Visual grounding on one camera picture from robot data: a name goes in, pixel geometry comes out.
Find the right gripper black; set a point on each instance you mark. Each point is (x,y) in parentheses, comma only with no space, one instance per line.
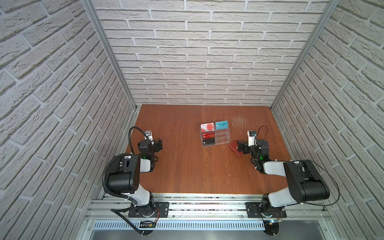
(245,147)

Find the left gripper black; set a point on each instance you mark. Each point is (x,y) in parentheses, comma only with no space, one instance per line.
(157,145)

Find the red leather card wallet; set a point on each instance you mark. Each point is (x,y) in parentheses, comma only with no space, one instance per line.
(234,146)

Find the clear acrylic card display stand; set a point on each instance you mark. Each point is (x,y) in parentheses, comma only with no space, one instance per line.
(215,133)

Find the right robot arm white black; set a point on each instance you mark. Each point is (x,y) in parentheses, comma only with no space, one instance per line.
(303,179)

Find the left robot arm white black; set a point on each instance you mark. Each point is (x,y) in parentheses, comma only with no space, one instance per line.
(121,176)

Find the teal VIP card in stand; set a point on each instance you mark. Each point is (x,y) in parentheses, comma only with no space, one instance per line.
(221,125)

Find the black VIP card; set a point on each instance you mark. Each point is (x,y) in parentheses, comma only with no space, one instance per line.
(209,142)

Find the red VIP card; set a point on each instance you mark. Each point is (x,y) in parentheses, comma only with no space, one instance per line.
(208,135)

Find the white red circle card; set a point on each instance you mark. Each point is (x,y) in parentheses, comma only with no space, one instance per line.
(208,127)

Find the small circuit board left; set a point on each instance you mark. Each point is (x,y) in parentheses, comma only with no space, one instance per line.
(147,225)

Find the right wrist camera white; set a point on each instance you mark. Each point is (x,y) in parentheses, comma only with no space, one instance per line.
(252,138)

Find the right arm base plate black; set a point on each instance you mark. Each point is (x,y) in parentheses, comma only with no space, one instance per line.
(256,210)

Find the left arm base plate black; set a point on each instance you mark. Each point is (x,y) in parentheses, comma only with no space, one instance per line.
(158,209)

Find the aluminium mounting rail frame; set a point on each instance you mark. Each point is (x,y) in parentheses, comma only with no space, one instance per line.
(211,212)

